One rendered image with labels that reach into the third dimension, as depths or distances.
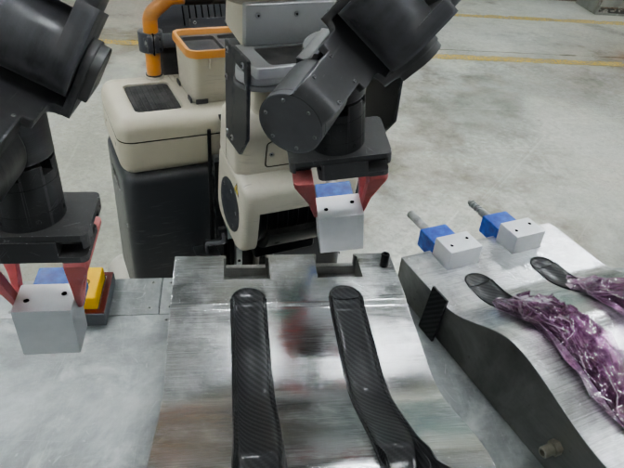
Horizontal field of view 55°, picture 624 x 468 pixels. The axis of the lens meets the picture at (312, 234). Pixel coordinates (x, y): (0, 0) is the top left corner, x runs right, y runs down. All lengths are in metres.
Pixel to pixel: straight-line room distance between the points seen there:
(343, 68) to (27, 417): 0.47
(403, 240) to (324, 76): 1.88
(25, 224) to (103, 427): 0.25
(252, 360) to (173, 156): 0.74
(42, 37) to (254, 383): 0.35
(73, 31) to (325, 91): 0.18
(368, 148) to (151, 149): 0.73
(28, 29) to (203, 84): 0.87
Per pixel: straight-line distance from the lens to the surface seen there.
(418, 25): 0.51
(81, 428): 0.68
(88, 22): 0.43
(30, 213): 0.51
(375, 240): 2.32
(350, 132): 0.58
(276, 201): 1.04
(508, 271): 0.83
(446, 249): 0.79
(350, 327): 0.65
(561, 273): 0.86
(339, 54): 0.51
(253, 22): 0.91
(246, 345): 0.62
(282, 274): 0.69
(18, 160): 0.44
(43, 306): 0.57
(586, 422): 0.65
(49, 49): 0.43
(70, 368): 0.74
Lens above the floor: 1.33
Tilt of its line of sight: 35 degrees down
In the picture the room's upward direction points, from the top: 5 degrees clockwise
